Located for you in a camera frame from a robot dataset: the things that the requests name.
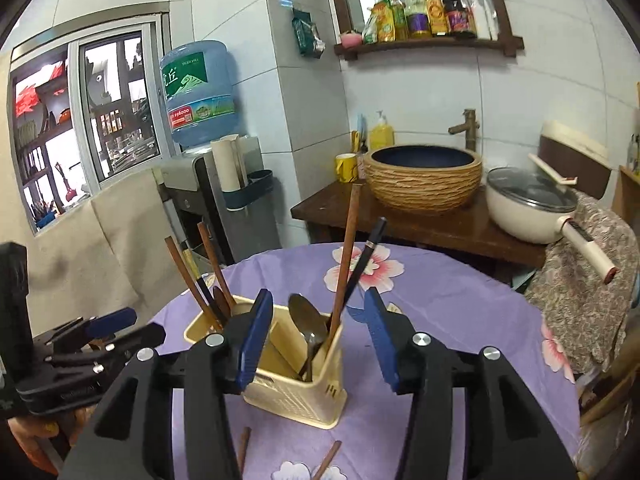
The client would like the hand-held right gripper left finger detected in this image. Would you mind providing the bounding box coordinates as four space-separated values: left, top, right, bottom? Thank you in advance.
60 288 275 480

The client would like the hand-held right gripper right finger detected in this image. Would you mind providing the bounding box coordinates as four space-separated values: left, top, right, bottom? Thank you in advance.
363 287 578 480

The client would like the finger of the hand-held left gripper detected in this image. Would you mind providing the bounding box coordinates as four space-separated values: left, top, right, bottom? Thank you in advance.
47 308 137 348
45 322 167 367

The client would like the metal spoon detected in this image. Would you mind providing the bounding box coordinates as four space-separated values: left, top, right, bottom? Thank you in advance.
288 293 329 382

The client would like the cream perforated utensil holder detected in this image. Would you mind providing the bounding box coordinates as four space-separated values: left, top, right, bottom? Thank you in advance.
184 296 348 430

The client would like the brown wooden chopstick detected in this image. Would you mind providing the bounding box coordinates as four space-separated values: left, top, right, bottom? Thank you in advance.
311 440 343 480
196 221 237 313
325 183 364 348
237 427 252 478
164 236 223 333

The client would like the person's left hand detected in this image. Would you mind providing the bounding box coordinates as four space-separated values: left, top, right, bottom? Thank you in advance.
7 407 76 476

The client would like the beige cloth cover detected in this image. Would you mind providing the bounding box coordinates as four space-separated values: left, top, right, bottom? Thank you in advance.
0 167 186 311

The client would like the black chopstick with silver band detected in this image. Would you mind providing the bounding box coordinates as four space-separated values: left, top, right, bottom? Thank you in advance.
342 216 388 306

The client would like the wooden cabinet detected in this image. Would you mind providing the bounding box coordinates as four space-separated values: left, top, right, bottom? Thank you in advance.
291 180 548 286

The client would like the teal holder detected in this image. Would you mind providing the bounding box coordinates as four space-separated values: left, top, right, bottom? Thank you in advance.
222 170 273 211

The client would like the water dispenser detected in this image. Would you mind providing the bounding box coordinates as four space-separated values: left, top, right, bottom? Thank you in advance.
160 135 283 266

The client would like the woven basin sink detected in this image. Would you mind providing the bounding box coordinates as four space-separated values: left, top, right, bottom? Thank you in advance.
363 145 485 216

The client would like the yellow mug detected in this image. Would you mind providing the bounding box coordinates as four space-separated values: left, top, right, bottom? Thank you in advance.
335 153 358 183

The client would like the cream cup dispenser tube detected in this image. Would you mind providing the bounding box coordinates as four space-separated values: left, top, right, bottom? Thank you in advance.
210 134 248 196

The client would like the yellow soap bottle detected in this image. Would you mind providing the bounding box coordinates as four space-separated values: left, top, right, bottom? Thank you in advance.
369 111 396 151

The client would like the floral cloth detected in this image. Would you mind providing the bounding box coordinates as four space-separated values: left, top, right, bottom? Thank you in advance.
525 195 640 376

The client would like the glass pan lid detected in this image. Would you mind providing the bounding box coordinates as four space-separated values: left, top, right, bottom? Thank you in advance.
487 167 578 211

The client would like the sliding window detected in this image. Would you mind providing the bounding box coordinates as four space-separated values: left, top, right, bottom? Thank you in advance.
10 15 171 233

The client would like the bronze faucet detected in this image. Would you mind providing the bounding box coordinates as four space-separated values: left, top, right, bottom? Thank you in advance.
447 108 481 151

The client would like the cream spatula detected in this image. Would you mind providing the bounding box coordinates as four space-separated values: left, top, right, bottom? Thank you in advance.
529 154 578 185

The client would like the blue water bottle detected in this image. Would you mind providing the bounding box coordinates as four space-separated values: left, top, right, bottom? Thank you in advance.
159 40 240 153

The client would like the brown and cream container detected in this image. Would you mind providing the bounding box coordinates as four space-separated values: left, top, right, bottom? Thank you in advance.
537 120 613 201

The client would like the wooden framed mirror shelf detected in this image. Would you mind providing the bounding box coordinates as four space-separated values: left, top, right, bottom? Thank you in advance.
319 0 525 61

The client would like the green hanging packet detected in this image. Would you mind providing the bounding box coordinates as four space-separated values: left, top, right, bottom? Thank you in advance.
291 9 325 58

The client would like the yellow green packet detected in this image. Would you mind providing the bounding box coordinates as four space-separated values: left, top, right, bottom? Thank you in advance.
362 2 396 43

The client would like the purple label bottle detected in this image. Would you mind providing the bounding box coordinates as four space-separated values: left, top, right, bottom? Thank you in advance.
405 0 432 38

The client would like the yellow oil bottle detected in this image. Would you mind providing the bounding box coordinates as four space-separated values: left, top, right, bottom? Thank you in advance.
387 0 408 41

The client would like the amber sauce bottle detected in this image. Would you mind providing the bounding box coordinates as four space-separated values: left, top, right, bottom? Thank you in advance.
425 0 448 37

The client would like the dark soy sauce bottle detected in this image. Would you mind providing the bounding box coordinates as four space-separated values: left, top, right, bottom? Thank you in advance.
442 0 477 38

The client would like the cream pan with handle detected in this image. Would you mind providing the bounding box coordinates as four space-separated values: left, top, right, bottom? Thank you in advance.
486 166 621 283

